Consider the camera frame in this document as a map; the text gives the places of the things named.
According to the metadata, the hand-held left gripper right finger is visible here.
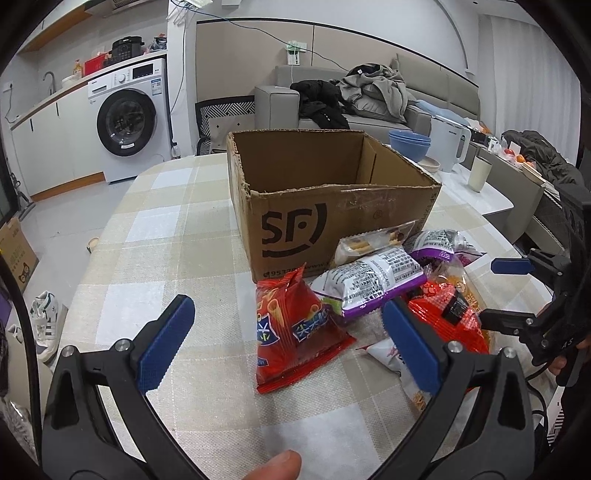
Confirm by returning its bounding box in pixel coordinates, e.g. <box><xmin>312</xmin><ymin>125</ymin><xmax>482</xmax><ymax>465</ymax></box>
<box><xmin>369</xmin><ymin>299</ymin><xmax>549</xmax><ymax>480</ymax></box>

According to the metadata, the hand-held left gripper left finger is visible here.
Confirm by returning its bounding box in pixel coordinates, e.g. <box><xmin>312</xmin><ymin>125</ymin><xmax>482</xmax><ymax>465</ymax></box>
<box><xmin>41</xmin><ymin>294</ymin><xmax>204</xmax><ymax>480</ymax></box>

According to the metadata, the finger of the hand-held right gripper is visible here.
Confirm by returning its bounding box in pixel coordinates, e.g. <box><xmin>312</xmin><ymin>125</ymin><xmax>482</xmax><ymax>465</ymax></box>
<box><xmin>491</xmin><ymin>249</ymin><xmax>571</xmax><ymax>289</ymax></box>
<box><xmin>479</xmin><ymin>308</ymin><xmax>561</xmax><ymax>365</ymax></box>

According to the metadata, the red black-striped snack packet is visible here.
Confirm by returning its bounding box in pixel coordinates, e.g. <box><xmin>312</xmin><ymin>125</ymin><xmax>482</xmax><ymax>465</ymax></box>
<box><xmin>406</xmin><ymin>282</ymin><xmax>491</xmax><ymax>356</ymax></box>

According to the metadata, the orange stick snack bag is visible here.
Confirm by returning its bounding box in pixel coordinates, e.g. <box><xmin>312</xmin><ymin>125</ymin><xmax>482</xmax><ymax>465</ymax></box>
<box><xmin>422</xmin><ymin>256</ymin><xmax>483</xmax><ymax>315</ymax></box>

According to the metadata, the purple and silver snack bag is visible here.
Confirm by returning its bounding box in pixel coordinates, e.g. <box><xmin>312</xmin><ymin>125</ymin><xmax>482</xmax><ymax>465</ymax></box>
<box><xmin>310</xmin><ymin>247</ymin><xmax>428</xmax><ymax>321</ymax></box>
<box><xmin>406</xmin><ymin>229</ymin><xmax>486</xmax><ymax>268</ymax></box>

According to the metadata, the large red snack bag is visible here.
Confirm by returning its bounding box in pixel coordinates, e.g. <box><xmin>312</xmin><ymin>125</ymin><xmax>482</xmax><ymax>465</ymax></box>
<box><xmin>255</xmin><ymin>263</ymin><xmax>357</xmax><ymax>394</ymax></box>

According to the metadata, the brown cardboard box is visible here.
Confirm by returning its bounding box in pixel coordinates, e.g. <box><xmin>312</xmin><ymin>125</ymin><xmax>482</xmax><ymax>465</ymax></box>
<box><xmin>226</xmin><ymin>129</ymin><xmax>443</xmax><ymax>283</ymax></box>

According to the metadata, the person's right hand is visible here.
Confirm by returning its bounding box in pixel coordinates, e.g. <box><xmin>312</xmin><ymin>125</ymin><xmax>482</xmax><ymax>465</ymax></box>
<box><xmin>547</xmin><ymin>335</ymin><xmax>591</xmax><ymax>377</ymax></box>

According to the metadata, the person's left hand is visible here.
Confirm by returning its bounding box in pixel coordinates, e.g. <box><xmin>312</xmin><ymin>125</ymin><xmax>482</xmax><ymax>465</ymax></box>
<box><xmin>245</xmin><ymin>450</ymin><xmax>303</xmax><ymax>480</ymax></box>

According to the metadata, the white snack packet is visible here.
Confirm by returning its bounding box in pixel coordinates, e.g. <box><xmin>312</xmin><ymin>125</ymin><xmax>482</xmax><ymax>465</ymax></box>
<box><xmin>365</xmin><ymin>339</ymin><xmax>432</xmax><ymax>411</ymax></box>

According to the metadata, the dark olive jacket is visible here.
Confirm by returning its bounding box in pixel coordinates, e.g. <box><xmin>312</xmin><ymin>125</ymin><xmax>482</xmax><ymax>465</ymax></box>
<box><xmin>501</xmin><ymin>130</ymin><xmax>585</xmax><ymax>188</ymax></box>

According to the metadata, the beige cup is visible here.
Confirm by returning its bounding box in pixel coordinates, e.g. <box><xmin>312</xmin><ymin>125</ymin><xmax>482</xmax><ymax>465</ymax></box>
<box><xmin>468</xmin><ymin>156</ymin><xmax>491</xmax><ymax>192</ymax></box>

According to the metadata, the clear biscuit packet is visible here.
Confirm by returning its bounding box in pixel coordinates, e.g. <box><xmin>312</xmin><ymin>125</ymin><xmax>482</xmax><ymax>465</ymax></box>
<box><xmin>333</xmin><ymin>220</ymin><xmax>417</xmax><ymax>266</ymax></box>

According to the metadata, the beige checked tablecloth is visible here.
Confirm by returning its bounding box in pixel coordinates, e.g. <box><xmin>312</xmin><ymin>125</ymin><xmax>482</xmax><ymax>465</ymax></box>
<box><xmin>55</xmin><ymin>154</ymin><xmax>561</xmax><ymax>480</ymax></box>

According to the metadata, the white and green sneaker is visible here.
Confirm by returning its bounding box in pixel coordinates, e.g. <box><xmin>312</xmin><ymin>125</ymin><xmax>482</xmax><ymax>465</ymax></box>
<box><xmin>28</xmin><ymin>291</ymin><xmax>69</xmax><ymax>365</ymax></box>

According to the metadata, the white electric kettle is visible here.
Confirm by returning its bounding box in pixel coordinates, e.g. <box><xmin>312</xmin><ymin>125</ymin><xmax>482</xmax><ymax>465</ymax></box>
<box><xmin>430</xmin><ymin>115</ymin><xmax>472</xmax><ymax>173</ymax></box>

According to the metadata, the blue bowl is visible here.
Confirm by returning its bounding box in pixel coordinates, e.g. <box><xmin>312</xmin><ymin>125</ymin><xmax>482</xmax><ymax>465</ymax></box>
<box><xmin>390</xmin><ymin>138</ymin><xmax>431</xmax><ymax>163</ymax></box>
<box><xmin>389</xmin><ymin>130</ymin><xmax>432</xmax><ymax>145</ymax></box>

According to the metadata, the light blue cloth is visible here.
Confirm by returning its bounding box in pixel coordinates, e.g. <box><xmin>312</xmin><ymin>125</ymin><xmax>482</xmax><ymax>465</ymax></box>
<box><xmin>416</xmin><ymin>100</ymin><xmax>455</xmax><ymax>123</ymax></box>

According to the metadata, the printed cardboard box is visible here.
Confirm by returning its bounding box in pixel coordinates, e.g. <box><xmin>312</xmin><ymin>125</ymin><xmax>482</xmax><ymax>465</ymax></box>
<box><xmin>0</xmin><ymin>217</ymin><xmax>40</xmax><ymax>294</ymax></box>

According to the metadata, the white washing machine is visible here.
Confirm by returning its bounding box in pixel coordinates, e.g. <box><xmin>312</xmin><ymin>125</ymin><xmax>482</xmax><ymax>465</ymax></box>
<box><xmin>88</xmin><ymin>58</ymin><xmax>172</xmax><ymax>184</ymax></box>

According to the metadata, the grey clothes pile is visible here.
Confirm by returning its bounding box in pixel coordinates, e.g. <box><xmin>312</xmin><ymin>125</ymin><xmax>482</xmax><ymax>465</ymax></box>
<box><xmin>330</xmin><ymin>64</ymin><xmax>419</xmax><ymax>123</ymax></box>

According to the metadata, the white kitchen counter cabinet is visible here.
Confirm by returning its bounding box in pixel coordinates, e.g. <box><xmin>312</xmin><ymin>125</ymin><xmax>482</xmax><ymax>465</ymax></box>
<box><xmin>9</xmin><ymin>80</ymin><xmax>105</xmax><ymax>199</ymax></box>

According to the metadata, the chair with patterned cushion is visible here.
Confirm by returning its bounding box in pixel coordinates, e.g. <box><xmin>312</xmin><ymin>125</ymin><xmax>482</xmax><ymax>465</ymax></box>
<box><xmin>195</xmin><ymin>97</ymin><xmax>256</xmax><ymax>155</ymax></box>

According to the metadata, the black jacket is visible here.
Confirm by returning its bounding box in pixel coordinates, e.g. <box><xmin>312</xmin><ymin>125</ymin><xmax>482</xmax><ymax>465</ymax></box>
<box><xmin>290</xmin><ymin>79</ymin><xmax>350</xmax><ymax>130</ymax></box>

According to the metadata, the grey sofa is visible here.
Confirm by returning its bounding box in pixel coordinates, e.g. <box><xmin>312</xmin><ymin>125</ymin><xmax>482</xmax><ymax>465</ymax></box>
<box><xmin>255</xmin><ymin>53</ymin><xmax>481</xmax><ymax>139</ymax></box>

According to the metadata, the red storage box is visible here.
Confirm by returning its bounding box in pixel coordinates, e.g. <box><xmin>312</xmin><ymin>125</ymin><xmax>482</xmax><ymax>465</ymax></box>
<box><xmin>84</xmin><ymin>55</ymin><xmax>110</xmax><ymax>77</ymax></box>

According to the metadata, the black pressure cooker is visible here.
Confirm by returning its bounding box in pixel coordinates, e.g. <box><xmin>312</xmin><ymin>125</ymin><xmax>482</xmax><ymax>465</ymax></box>
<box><xmin>112</xmin><ymin>38</ymin><xmax>145</xmax><ymax>61</ymax></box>

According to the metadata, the white router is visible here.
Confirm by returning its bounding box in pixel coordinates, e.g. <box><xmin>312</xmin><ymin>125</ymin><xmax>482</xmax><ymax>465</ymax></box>
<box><xmin>168</xmin><ymin>0</ymin><xmax>204</xmax><ymax>21</ymax></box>

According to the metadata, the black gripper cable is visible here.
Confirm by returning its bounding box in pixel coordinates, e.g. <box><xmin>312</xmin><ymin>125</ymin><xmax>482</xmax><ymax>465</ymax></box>
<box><xmin>526</xmin><ymin>364</ymin><xmax>561</xmax><ymax>444</ymax></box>

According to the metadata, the black wall cable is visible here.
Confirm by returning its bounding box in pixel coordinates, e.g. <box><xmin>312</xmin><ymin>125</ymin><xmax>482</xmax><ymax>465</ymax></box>
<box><xmin>210</xmin><ymin>16</ymin><xmax>356</xmax><ymax>75</ymax></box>

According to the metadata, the white wall cabinet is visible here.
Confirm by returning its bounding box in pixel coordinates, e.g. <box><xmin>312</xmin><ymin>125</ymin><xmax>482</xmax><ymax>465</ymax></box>
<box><xmin>18</xmin><ymin>0</ymin><xmax>93</xmax><ymax>54</ymax></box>

